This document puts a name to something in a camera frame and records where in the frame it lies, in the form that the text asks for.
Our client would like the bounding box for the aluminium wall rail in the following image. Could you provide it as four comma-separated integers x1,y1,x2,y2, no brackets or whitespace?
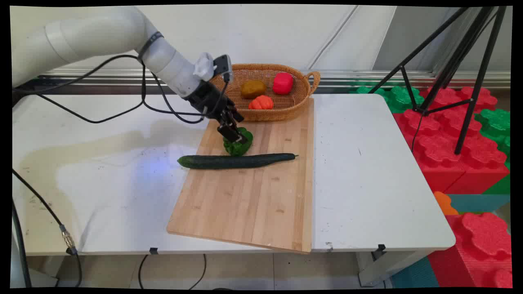
37,68,511,89

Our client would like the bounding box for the black cable under table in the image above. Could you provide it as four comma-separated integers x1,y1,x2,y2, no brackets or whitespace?
189,254,207,290
138,254,149,290

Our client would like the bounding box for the teal foam mat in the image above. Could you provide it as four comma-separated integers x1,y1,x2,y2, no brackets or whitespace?
390,256,441,289

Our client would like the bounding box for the woven wicker basket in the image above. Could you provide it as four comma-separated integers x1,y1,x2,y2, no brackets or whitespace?
208,63,321,122

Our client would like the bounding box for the black cable brass connector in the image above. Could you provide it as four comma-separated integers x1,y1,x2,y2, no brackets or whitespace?
12,169,83,287

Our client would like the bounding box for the large red foam block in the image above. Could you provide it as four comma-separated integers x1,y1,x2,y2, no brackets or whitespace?
392,86,509,195

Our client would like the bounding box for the red toy bell pepper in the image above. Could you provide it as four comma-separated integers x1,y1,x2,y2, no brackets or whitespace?
273,72,294,96

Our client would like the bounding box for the green foam block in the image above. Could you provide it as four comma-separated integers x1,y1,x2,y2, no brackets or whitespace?
351,84,426,114
474,108,512,169

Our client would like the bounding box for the black tripod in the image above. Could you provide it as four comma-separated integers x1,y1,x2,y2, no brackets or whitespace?
368,6,508,156

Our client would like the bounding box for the brown toy potato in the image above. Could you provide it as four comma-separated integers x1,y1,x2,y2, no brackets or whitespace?
240,80,267,99

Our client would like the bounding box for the orange toy tomato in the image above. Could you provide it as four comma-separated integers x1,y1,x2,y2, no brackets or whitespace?
248,96,274,110

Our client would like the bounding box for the black arm strap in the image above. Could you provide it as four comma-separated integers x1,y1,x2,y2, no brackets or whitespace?
136,31,165,62

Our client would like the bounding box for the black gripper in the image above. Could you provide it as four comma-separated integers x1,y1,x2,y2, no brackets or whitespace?
185,80,250,144

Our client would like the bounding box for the thick black cable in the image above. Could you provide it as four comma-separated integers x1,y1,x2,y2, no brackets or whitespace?
11,199,32,289

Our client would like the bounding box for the dark green cucumber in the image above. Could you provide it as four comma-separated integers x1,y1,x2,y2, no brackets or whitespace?
177,153,299,169

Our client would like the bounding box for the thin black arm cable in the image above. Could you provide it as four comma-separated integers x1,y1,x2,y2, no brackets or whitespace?
12,54,231,125

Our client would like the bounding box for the white table leg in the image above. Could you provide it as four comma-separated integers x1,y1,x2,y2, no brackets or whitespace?
355,249,430,287

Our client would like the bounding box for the orange foam piece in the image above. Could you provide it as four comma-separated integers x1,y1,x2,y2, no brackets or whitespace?
433,191,459,216

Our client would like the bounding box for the bamboo cutting board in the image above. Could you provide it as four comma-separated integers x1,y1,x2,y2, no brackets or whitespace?
166,97,315,254

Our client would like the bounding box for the green toy bell pepper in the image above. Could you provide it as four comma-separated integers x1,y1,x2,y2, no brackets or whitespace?
223,127,254,157

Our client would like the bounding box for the black wrist camera white mount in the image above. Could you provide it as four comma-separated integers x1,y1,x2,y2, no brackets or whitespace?
193,52,234,83

